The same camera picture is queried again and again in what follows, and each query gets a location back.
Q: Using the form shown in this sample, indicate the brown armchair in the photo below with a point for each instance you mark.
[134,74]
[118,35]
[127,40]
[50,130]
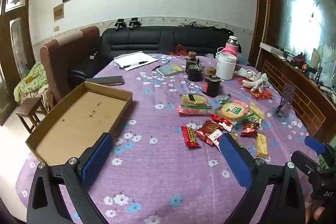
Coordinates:
[65,56]

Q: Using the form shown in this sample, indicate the round crackers pack black label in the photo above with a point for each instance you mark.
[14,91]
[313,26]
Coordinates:
[195,100]

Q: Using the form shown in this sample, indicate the pink snack packet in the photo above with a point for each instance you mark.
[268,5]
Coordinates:
[194,109]

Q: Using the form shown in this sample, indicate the black hand-held device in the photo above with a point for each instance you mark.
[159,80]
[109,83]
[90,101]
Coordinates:
[119,23]
[134,22]

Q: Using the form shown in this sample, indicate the black white gel pen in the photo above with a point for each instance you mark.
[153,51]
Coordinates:
[134,64]

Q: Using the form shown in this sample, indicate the red foil packet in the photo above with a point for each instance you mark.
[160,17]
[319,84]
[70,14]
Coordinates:
[262,95]

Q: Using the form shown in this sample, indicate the grey phone stand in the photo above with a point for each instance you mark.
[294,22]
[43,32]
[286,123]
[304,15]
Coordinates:
[284,98]

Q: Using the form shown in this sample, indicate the wall plaque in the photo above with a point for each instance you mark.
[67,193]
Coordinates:
[58,12]

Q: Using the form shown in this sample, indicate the white flat box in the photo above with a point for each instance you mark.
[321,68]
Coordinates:
[270,47]

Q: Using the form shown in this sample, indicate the dark ballpoint pen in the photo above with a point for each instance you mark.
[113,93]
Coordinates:
[160,66]

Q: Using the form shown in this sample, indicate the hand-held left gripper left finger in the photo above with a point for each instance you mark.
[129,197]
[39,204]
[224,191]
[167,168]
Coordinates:
[97,158]

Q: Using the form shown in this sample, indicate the wooden sideboard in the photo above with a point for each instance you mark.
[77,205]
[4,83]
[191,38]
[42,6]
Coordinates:
[302,98]

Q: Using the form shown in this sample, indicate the black smartphone pink case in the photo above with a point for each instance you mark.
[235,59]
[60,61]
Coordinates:
[105,80]

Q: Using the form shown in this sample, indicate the black lidded jar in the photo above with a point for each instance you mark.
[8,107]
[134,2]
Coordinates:
[195,74]

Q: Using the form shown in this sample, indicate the red snack bar orange label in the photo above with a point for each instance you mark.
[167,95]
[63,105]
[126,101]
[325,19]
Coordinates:
[189,136]

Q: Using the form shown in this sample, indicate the blue plastic bag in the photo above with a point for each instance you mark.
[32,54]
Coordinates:
[242,58]

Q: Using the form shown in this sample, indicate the red white snack packet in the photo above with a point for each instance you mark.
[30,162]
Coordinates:
[215,137]

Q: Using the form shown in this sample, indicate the wooden stool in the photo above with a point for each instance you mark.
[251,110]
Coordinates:
[30,111]

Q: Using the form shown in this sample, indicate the green snack pack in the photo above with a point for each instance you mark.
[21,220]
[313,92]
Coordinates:
[252,119]

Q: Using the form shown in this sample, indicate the green patterned blanket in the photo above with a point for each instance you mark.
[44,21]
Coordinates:
[29,79]

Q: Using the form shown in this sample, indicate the white plastic jar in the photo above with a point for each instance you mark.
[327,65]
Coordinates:
[225,66]

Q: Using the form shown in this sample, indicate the purple floral tablecloth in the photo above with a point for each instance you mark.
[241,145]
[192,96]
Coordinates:
[157,161]

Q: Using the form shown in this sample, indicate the white notepad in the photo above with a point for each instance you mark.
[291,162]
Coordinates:
[134,57]

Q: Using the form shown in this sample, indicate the round crackers pack green label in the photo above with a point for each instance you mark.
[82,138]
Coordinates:
[233,111]

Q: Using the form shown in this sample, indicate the yellow crackers clear pack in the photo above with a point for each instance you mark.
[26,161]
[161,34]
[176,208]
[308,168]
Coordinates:
[256,109]

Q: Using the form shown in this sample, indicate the black jar red label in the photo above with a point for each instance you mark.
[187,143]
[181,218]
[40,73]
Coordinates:
[212,86]

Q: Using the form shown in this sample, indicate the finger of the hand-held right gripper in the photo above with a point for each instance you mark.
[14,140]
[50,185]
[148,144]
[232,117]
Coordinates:
[315,144]
[305,163]

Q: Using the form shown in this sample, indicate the green candy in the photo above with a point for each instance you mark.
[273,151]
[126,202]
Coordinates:
[225,99]

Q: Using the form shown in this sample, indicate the wooden glass door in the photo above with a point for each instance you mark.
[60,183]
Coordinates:
[15,43]

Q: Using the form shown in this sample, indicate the shallow cardboard box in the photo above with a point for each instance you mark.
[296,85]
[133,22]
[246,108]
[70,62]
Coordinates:
[76,119]

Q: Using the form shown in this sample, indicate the wooden pillar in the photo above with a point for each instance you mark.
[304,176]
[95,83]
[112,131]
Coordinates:
[260,3]

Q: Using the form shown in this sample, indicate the beige fringed throw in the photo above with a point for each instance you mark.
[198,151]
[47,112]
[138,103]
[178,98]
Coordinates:
[44,98]

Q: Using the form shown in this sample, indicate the small worn booklet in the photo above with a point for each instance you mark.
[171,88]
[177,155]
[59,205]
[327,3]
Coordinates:
[170,70]

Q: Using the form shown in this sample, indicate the assorted tools on sideboard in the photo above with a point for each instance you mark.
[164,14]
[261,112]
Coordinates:
[309,66]

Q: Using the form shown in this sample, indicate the black leather sofa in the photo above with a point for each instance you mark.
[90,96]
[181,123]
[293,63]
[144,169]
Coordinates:
[157,39]

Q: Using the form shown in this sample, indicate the white work glove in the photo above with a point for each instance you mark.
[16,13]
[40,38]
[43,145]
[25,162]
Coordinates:
[245,73]
[256,83]

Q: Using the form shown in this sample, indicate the red white candy packet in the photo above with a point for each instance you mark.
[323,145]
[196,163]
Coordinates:
[220,119]

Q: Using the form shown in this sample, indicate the white charger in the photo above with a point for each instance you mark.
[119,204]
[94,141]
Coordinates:
[93,54]

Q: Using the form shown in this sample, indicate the small dark red packet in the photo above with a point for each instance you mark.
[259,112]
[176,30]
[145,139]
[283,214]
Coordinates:
[248,129]

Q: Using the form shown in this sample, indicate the red plastic bag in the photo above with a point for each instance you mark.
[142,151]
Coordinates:
[178,50]

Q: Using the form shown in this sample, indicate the person's right hand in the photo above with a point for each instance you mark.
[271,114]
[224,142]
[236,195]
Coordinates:
[318,214]

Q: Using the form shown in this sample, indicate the pink thermos flask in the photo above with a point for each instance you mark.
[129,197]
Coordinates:
[233,47]

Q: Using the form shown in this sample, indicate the red snack packet gold logo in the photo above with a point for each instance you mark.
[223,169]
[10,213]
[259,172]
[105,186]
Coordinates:
[207,128]

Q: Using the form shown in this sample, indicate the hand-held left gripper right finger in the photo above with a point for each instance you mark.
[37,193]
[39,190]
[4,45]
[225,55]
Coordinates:
[235,161]

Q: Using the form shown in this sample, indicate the window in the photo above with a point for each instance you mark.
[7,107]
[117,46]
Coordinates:
[307,16]

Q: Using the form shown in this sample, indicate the yellow snack bar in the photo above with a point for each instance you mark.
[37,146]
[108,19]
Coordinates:
[262,145]

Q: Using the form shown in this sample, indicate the black jar wooden knob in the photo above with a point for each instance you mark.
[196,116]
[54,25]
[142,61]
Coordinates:
[192,61]

